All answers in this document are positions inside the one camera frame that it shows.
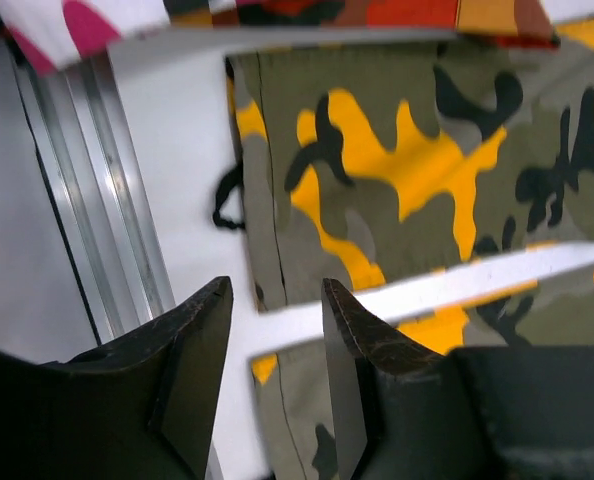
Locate pink camouflage folded trousers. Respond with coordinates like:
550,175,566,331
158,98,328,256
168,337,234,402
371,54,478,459
0,0,238,76

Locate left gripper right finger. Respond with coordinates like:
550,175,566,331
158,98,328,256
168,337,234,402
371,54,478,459
321,278,594,479

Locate olive yellow camouflage trousers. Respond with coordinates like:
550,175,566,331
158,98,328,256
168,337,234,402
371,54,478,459
211,19,594,480

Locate orange camouflage folded trousers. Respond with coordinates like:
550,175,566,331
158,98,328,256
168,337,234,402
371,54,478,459
164,0,559,48

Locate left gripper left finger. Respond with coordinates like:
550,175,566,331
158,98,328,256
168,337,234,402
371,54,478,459
0,276,233,479

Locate aluminium rail frame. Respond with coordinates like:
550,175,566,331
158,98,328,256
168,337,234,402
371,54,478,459
14,55,175,343

